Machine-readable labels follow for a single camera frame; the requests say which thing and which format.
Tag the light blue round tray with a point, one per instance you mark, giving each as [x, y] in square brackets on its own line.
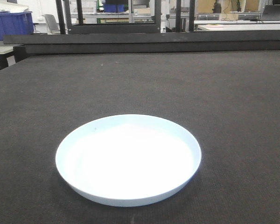
[128, 160]

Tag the grey office chair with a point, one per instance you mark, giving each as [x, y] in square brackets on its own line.
[51, 24]

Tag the white lab bench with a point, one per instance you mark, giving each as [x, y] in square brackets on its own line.
[241, 25]

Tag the white side table black legs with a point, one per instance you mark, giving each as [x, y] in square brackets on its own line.
[5, 53]

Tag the black metal frame rack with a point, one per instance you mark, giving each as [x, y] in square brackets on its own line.
[138, 38]

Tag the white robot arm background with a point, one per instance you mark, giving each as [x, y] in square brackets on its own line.
[165, 14]

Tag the blue plastic crate background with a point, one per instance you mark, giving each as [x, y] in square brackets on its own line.
[16, 24]

